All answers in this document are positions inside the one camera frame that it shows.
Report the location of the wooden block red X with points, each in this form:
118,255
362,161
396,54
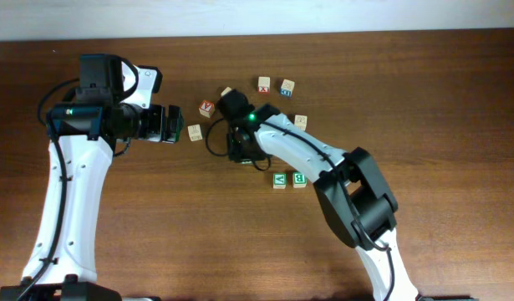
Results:
263,84

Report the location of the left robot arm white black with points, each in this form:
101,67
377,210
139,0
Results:
107,104

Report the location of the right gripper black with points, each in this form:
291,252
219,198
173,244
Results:
235,156

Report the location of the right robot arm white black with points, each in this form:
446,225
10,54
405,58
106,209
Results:
355,199

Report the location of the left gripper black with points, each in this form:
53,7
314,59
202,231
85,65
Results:
156,132

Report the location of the wooden block red A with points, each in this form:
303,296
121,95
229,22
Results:
207,108

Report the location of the wooden block plain drawing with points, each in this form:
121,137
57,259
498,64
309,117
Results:
195,133

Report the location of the wooden block blue D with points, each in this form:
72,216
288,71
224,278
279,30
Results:
287,87

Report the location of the wooden block green B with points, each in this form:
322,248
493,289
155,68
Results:
299,180

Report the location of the wooden block green V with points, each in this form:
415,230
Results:
279,181

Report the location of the wooden block plain picture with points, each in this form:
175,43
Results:
301,121

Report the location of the wooden block yellow side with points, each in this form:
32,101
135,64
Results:
226,91

